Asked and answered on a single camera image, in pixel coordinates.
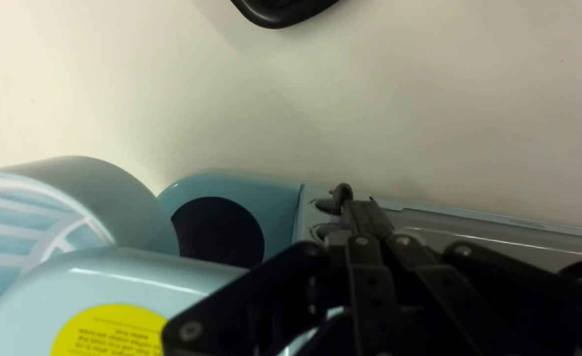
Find light blue breakfast maker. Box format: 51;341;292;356
0;154;582;356

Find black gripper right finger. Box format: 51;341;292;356
365;197;582;356

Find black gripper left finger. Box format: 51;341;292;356
160;197;397;356

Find black ribbed grill tray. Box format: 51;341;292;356
227;0;340;31

